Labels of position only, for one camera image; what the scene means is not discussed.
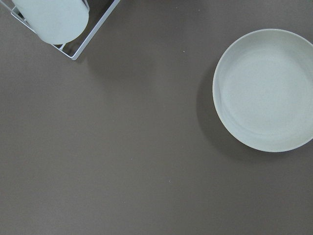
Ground mint white cup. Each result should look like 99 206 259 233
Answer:
13 0 89 45

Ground white wire cup rack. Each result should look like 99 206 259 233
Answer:
7 0 119 60

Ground pale green round plate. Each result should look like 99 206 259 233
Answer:
212 29 313 152

